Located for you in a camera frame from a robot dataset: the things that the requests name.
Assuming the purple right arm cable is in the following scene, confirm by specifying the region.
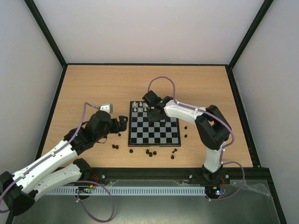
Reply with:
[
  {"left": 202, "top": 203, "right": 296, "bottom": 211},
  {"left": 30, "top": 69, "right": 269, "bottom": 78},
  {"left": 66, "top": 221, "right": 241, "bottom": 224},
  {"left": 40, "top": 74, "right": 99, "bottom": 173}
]
[{"left": 148, "top": 76, "right": 245, "bottom": 202}]

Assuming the light blue cable duct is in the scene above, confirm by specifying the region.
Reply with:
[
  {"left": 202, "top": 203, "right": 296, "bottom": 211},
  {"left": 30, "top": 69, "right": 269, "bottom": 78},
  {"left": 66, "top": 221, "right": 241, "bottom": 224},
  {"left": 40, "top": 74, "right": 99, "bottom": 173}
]
[{"left": 47, "top": 186, "right": 206, "bottom": 196}]

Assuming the black enclosure frame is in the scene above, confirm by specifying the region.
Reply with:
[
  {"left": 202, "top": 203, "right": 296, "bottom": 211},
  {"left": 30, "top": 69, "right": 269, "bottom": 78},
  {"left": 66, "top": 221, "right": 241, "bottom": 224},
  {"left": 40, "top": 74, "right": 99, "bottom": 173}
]
[{"left": 24, "top": 0, "right": 287, "bottom": 224}]

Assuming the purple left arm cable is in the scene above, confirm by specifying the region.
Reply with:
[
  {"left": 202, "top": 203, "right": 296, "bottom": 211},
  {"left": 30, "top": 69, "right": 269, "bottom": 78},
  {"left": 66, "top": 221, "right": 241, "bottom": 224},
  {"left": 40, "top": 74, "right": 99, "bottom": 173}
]
[{"left": 0, "top": 102, "right": 116, "bottom": 221}]

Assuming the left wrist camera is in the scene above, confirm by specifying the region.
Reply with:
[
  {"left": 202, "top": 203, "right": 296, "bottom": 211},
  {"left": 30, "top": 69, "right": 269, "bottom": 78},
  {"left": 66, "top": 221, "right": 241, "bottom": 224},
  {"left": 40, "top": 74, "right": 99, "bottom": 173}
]
[{"left": 99, "top": 103, "right": 114, "bottom": 114}]

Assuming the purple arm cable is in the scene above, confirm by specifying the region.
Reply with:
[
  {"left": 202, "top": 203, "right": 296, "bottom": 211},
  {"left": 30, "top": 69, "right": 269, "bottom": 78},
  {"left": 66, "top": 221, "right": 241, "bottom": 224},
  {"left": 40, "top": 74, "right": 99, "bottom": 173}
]
[
  {"left": 0, "top": 102, "right": 116, "bottom": 221},
  {"left": 148, "top": 76, "right": 245, "bottom": 202}
]

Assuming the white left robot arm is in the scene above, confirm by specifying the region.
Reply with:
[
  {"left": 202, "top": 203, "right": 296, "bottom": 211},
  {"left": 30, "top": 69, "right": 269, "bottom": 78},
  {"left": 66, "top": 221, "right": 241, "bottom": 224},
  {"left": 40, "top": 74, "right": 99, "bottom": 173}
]
[{"left": 0, "top": 110, "right": 128, "bottom": 216}]

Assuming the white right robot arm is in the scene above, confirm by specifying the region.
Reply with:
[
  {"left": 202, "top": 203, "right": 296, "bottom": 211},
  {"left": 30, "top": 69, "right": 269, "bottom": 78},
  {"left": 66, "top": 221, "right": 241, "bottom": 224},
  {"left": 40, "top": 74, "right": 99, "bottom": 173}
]
[{"left": 142, "top": 91, "right": 233, "bottom": 183}]

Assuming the black grey chess board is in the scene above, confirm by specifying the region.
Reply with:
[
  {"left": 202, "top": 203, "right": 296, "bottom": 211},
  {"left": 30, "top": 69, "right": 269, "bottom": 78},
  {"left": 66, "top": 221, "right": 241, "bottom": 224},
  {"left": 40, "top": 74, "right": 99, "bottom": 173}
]
[{"left": 128, "top": 101, "right": 181, "bottom": 147}]

